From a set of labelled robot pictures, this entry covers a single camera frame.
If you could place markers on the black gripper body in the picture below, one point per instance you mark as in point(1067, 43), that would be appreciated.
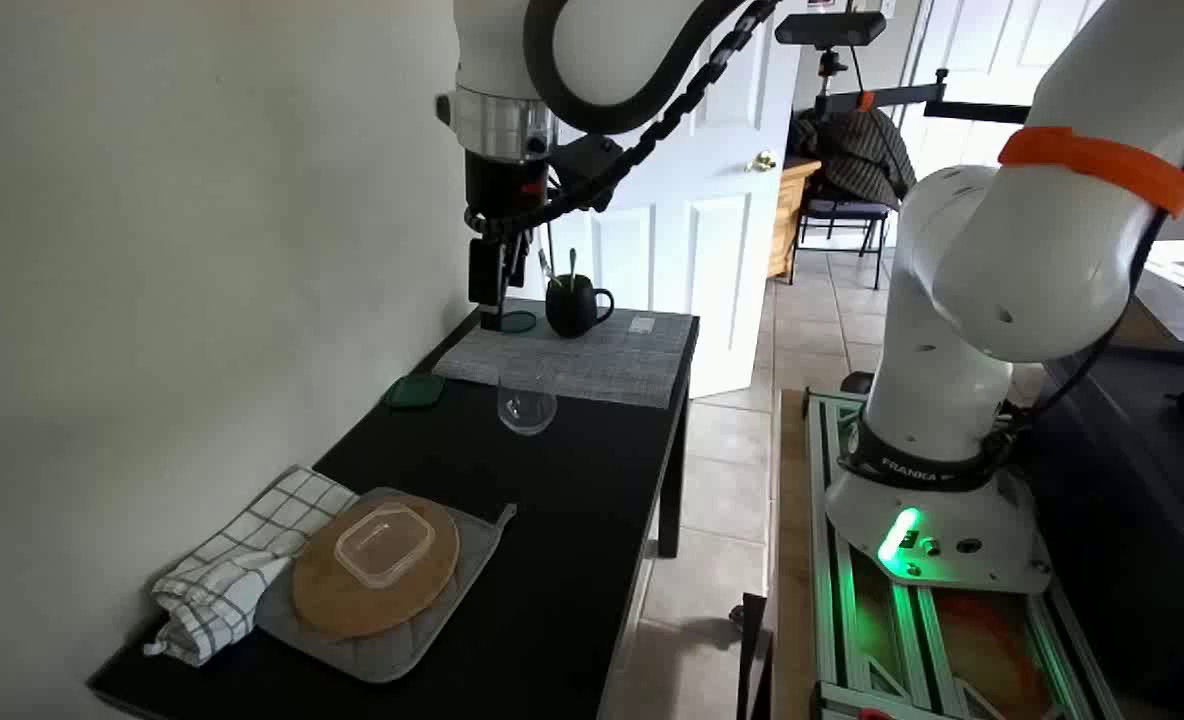
point(497, 213)

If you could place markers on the clear plastic lunch box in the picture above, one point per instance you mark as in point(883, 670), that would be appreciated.
point(387, 541)

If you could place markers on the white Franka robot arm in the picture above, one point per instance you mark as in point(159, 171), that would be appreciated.
point(992, 264)

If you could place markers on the green plastic lid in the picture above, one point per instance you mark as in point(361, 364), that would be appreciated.
point(413, 392)

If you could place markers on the small green round object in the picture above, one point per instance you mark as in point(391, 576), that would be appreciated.
point(517, 320)

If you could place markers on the black mug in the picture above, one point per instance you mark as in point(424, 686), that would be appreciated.
point(571, 310)

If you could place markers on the clear utensil in mug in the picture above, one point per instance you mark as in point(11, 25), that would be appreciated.
point(571, 264)

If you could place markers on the clear drinking glass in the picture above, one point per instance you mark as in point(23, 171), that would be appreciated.
point(526, 409)

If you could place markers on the grey woven placemat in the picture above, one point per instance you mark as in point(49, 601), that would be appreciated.
point(593, 362)

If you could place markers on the white placemat label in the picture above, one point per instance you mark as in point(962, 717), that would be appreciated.
point(643, 325)

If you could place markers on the white panel door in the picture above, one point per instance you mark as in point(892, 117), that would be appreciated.
point(696, 242)

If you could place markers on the black table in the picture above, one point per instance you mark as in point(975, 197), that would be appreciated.
point(553, 533)

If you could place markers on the wooden side table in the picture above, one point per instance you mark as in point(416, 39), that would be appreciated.
point(792, 213)

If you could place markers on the round wooden board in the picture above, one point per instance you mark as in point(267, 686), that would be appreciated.
point(316, 601)

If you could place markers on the dark chair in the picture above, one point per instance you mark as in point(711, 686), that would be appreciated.
point(843, 221)

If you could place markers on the dark bag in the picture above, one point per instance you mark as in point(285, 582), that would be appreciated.
point(857, 154)

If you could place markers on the white checkered kitchen towel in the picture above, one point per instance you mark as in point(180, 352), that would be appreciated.
point(226, 572)

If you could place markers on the wooden plank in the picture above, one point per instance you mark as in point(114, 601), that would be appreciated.
point(792, 562)

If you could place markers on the black floor stand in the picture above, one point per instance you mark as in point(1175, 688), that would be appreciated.
point(752, 663)

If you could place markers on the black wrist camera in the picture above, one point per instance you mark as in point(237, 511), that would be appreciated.
point(585, 171)

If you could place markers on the black camera stand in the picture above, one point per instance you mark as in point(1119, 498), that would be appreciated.
point(907, 99)

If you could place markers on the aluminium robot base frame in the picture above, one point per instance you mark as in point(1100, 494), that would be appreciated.
point(874, 642)

